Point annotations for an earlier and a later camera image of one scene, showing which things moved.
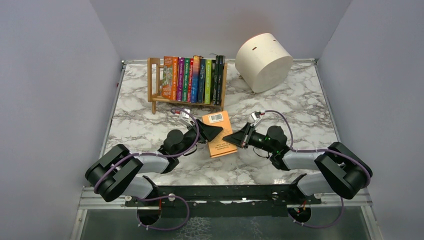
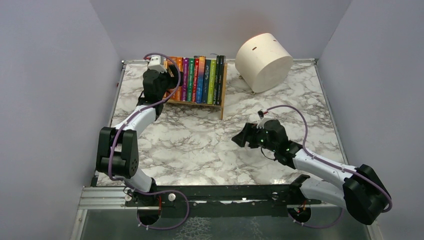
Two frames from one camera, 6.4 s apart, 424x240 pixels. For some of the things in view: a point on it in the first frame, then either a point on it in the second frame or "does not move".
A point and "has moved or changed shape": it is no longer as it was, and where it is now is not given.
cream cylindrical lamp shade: (263, 62) does not move
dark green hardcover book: (221, 62) does not move
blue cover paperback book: (195, 78) has moved or changed shape
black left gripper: (200, 132) to (173, 77)
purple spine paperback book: (180, 79) has moved or changed shape
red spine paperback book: (190, 78) has moved or changed shape
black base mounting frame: (228, 201) does not move
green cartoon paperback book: (186, 79) has moved or changed shape
